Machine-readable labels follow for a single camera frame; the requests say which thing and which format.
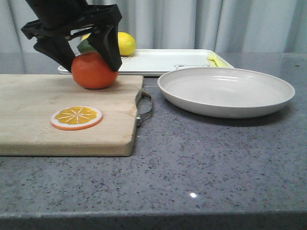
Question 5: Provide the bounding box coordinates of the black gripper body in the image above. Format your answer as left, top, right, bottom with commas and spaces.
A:
21, 0, 122, 40

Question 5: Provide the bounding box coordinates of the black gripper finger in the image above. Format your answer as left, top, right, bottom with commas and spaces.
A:
87, 25, 122, 72
34, 36, 75, 72

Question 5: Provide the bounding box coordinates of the orange fruit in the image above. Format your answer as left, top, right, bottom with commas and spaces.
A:
71, 52, 118, 90

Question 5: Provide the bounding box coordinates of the white round plate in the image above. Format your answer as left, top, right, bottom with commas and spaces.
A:
157, 68, 295, 119

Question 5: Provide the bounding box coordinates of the white bear print tray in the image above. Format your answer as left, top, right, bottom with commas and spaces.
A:
58, 49, 235, 77

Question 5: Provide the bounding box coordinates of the green lime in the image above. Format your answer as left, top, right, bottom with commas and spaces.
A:
77, 39, 96, 54

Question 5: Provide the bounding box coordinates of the wooden cutting board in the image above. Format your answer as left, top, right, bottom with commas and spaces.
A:
0, 74, 143, 156

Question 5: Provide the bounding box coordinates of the orange slice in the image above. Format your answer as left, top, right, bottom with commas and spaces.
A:
50, 106, 103, 131

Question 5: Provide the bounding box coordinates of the yellow plastic fork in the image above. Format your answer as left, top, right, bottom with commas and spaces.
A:
207, 52, 234, 68

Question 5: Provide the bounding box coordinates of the grey curtain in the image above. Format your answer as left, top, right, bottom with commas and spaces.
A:
0, 0, 307, 54

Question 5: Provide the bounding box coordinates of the metal cutting board handle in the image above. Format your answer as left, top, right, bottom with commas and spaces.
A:
136, 91, 154, 127

